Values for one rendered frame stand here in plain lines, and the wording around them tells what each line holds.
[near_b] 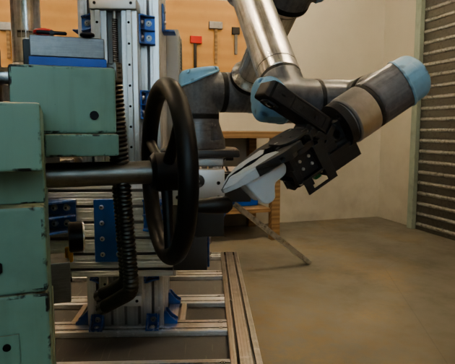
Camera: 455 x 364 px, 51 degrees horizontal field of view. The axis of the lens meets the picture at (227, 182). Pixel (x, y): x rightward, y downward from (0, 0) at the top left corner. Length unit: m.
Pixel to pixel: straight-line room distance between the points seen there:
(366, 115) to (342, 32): 4.06
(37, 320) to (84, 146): 0.24
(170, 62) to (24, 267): 1.35
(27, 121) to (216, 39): 3.82
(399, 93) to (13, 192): 0.54
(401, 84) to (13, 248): 0.56
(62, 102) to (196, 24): 3.58
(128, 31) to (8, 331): 1.08
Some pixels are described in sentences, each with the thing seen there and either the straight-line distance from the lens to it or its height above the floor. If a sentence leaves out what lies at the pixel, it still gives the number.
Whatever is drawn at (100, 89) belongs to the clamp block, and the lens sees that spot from 0.69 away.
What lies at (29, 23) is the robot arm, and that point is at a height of 1.19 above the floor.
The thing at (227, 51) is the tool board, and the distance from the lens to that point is 4.26.
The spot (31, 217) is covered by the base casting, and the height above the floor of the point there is 0.79.
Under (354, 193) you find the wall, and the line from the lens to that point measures 4.82.
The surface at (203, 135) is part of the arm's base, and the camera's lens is 1.33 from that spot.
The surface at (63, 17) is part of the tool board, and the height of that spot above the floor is 1.72.
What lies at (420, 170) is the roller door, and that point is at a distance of 4.42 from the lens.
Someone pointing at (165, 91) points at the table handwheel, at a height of 0.93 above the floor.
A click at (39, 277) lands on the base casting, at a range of 0.53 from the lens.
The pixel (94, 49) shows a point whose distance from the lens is 0.70.
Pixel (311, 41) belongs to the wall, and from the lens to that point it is 4.60.
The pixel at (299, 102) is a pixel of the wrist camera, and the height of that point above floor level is 0.91.
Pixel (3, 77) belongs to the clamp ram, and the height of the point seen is 0.95.
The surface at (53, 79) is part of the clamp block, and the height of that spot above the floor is 0.94.
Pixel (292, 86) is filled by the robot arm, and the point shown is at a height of 0.94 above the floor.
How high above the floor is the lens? 0.88
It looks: 6 degrees down
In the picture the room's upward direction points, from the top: straight up
